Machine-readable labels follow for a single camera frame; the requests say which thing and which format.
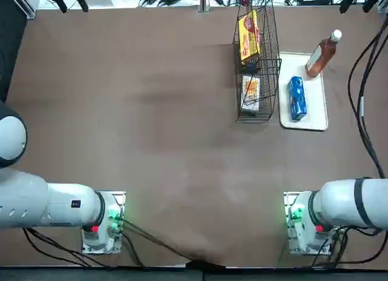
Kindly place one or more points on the amber tea bottle white cap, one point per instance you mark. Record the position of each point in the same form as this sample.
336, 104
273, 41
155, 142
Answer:
322, 55

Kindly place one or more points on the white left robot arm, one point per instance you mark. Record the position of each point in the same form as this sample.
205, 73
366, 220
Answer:
60, 202

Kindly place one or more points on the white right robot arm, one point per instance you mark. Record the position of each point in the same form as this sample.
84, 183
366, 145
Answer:
339, 202

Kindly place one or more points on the dark blue chocolate cookie box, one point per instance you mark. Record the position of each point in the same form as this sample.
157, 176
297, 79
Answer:
251, 66

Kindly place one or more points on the cream plastic tray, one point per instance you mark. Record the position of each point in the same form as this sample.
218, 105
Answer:
315, 111

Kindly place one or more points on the black stand leg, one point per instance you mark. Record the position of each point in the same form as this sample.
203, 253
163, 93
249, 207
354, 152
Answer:
369, 1
82, 1
59, 1
346, 4

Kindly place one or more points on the aluminium profile rail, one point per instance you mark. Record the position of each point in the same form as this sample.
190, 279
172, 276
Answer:
28, 4

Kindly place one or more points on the aluminium profile post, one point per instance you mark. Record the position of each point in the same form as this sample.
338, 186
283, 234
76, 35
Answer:
204, 1

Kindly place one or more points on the yellow red cookie box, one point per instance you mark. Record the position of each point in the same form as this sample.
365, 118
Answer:
248, 41

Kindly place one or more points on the blue Oreo cookie box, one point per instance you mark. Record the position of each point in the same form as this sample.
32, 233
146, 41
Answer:
297, 99

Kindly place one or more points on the white cracker box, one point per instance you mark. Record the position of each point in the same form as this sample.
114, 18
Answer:
251, 93

